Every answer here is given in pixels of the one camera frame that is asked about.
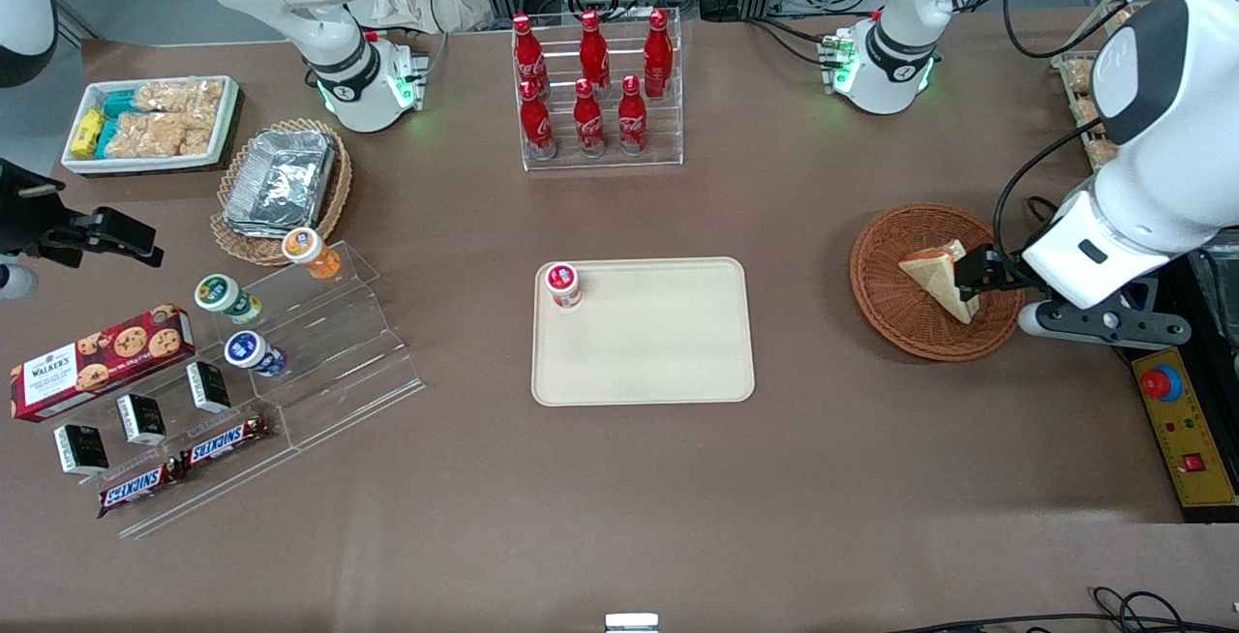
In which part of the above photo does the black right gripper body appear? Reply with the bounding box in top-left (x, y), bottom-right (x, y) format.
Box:
top-left (0, 159), bottom-right (98, 271)

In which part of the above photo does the triangular sandwich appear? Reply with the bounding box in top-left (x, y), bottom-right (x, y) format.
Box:
top-left (898, 239), bottom-right (981, 325)

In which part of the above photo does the brown wicker basket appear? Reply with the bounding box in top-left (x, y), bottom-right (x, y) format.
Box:
top-left (850, 203), bottom-right (1025, 363)

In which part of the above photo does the white rectangular snack tray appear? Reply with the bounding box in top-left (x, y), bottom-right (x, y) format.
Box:
top-left (60, 75), bottom-right (243, 177)

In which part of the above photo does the light wicker basket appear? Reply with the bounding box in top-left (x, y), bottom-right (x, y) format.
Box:
top-left (210, 118), bottom-right (353, 267)

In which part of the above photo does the beige plastic tray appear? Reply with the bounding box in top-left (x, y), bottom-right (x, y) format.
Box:
top-left (530, 256), bottom-right (756, 407)

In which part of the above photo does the yellow snack pack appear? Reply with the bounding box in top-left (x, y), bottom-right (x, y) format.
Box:
top-left (70, 108), bottom-right (106, 161)

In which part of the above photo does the clear rice cracker pack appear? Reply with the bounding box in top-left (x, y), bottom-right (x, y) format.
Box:
top-left (134, 79), bottom-right (226, 117)
top-left (105, 112), bottom-right (215, 159)

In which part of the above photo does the red Walkers cookie box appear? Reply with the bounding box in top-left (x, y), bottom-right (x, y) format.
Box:
top-left (10, 304), bottom-right (196, 423)

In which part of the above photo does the black side stand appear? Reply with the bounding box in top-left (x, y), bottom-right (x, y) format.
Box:
top-left (1157, 226), bottom-right (1239, 355)

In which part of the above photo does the small black box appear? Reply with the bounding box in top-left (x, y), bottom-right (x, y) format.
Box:
top-left (116, 393), bottom-right (167, 446)
top-left (186, 360), bottom-right (232, 414)
top-left (53, 423), bottom-right (110, 476)

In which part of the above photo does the blue-lid drink bottle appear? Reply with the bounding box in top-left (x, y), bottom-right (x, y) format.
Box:
top-left (224, 331), bottom-right (288, 378)

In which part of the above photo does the stack of foil trays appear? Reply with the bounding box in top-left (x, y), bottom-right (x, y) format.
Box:
top-left (223, 128), bottom-right (338, 237)

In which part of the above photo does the orange drink bottle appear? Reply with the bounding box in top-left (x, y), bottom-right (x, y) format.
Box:
top-left (282, 227), bottom-right (343, 282)

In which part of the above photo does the yellow emergency stop box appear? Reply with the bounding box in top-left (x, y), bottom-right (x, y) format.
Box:
top-left (1131, 347), bottom-right (1239, 524)

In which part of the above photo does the Snickers chocolate bar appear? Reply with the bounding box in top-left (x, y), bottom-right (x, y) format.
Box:
top-left (97, 462), bottom-right (187, 519)
top-left (180, 414), bottom-right (272, 470)

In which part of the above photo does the clear acrylic stepped display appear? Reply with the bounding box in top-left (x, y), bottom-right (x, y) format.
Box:
top-left (116, 241), bottom-right (427, 539)

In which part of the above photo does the clear acrylic bottle rack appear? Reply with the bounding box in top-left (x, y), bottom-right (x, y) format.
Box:
top-left (511, 6), bottom-right (685, 172)

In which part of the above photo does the red cola bottle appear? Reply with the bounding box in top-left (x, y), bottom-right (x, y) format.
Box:
top-left (643, 9), bottom-right (675, 100)
top-left (618, 75), bottom-right (650, 157)
top-left (578, 10), bottom-right (612, 98)
top-left (511, 14), bottom-right (549, 98)
top-left (519, 79), bottom-right (559, 161)
top-left (572, 78), bottom-right (607, 159)

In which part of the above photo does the red-lid yogurt cup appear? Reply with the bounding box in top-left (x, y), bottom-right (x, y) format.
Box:
top-left (544, 262), bottom-right (584, 310)

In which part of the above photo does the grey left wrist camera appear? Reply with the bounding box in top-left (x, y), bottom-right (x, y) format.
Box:
top-left (1016, 296), bottom-right (1194, 350)

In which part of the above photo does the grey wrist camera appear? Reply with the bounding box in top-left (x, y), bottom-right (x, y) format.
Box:
top-left (1016, 296), bottom-right (1194, 350)
top-left (0, 262), bottom-right (40, 302)

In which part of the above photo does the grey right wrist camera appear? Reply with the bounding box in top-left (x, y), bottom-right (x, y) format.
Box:
top-left (0, 262), bottom-right (40, 302)

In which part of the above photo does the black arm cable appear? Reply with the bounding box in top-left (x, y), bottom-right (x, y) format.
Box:
top-left (991, 118), bottom-right (1132, 258)

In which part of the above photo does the white wire rack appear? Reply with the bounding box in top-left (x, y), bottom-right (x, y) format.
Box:
top-left (1050, 0), bottom-right (1167, 171)

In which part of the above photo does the black floor cable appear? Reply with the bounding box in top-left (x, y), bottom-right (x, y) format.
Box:
top-left (891, 587), bottom-right (1239, 633)

